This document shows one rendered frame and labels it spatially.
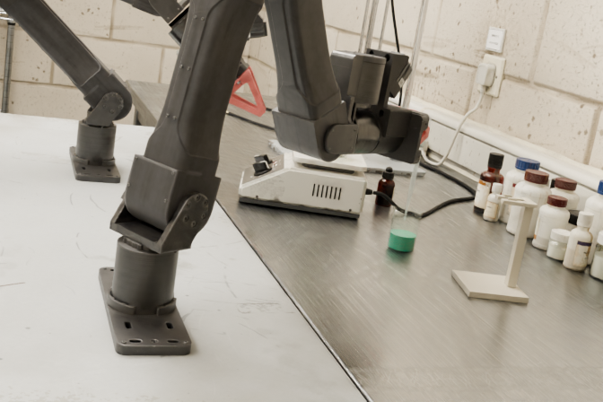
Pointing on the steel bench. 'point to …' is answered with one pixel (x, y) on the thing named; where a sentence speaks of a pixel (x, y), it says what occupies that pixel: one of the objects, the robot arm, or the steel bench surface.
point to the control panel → (265, 173)
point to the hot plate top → (334, 161)
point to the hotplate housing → (309, 189)
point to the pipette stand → (507, 292)
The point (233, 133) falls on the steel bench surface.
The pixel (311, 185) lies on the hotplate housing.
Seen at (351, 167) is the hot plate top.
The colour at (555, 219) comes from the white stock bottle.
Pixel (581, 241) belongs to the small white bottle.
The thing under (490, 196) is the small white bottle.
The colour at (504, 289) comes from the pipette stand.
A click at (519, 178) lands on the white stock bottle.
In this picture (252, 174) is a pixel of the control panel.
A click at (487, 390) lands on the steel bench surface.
